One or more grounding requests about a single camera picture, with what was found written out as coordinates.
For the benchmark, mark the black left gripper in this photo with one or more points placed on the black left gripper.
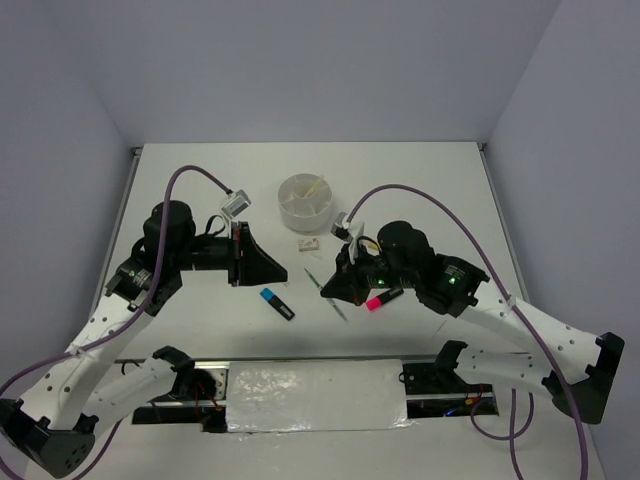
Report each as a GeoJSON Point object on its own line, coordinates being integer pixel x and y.
{"type": "Point", "coordinates": [254, 266]}

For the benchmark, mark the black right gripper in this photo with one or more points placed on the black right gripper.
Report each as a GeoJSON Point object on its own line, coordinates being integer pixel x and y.
{"type": "Point", "coordinates": [345, 283]}

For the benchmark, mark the yellow highlighter pen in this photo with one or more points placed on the yellow highlighter pen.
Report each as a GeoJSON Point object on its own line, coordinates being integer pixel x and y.
{"type": "Point", "coordinates": [319, 183]}

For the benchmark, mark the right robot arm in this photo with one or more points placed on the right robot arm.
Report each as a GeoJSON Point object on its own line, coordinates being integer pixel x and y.
{"type": "Point", "coordinates": [574, 369]}

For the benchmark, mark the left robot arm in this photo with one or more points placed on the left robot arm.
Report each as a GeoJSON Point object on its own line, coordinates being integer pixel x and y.
{"type": "Point", "coordinates": [57, 421]}

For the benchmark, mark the pink capped black highlighter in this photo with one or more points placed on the pink capped black highlighter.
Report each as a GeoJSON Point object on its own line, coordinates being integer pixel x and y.
{"type": "Point", "coordinates": [377, 302]}

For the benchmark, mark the blue capped black highlighter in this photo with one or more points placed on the blue capped black highlighter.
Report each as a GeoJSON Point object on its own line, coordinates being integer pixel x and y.
{"type": "Point", "coordinates": [277, 304]}

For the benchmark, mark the white boxed eraser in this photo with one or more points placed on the white boxed eraser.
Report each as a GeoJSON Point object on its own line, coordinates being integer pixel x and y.
{"type": "Point", "coordinates": [308, 244]}

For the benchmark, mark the white round divided organizer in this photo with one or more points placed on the white round divided organizer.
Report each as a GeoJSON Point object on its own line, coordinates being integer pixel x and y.
{"type": "Point", "coordinates": [304, 215]}

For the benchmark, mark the silver foil covered plate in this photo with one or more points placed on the silver foil covered plate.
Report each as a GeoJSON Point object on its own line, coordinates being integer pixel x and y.
{"type": "Point", "coordinates": [315, 396]}

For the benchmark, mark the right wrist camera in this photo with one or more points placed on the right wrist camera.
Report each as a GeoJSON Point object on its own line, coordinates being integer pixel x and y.
{"type": "Point", "coordinates": [341, 225]}

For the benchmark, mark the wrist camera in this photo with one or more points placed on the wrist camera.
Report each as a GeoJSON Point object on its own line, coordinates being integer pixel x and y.
{"type": "Point", "coordinates": [234, 204]}
{"type": "Point", "coordinates": [341, 225]}

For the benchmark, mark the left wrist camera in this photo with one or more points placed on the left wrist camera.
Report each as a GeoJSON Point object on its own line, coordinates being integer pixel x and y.
{"type": "Point", "coordinates": [234, 204]}

